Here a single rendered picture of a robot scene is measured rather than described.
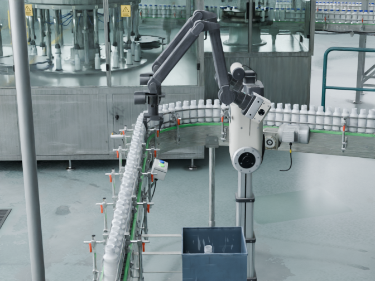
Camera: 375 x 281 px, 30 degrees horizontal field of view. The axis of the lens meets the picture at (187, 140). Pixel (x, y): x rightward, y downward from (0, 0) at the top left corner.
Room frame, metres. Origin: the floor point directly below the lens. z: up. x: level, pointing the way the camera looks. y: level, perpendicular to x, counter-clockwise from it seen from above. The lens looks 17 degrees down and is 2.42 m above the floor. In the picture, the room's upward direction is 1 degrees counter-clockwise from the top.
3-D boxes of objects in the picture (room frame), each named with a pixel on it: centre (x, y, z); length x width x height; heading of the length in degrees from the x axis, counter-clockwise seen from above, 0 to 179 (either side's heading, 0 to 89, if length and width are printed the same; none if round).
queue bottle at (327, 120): (4.91, -1.03, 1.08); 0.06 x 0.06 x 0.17
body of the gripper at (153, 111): (3.52, 0.18, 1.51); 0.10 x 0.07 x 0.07; 90
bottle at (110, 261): (2.64, 0.32, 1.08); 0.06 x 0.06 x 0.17
